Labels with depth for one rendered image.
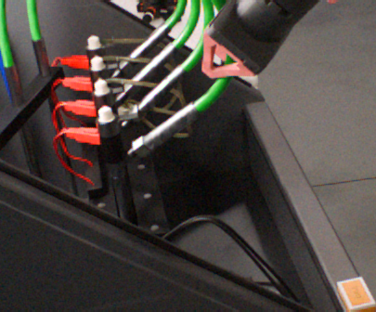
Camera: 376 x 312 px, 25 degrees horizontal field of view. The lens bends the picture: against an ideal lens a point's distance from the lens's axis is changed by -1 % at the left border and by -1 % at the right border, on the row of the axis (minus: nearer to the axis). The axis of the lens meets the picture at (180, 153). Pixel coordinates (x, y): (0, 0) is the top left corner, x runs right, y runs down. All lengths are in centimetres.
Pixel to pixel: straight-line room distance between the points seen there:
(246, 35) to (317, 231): 38
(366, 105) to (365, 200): 65
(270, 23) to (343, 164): 226
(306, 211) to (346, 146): 200
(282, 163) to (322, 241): 20
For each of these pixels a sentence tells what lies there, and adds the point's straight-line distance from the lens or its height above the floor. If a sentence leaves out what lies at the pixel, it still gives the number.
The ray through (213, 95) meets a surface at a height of 120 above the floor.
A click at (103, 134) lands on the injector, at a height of 112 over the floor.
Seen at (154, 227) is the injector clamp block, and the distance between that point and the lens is 112.
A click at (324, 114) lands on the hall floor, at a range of 337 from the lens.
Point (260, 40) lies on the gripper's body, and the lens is 83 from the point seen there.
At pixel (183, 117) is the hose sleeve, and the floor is 118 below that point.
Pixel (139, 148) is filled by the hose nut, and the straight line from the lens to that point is 97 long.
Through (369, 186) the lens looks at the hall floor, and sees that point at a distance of 293.
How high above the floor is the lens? 162
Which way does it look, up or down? 30 degrees down
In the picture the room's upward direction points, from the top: 9 degrees counter-clockwise
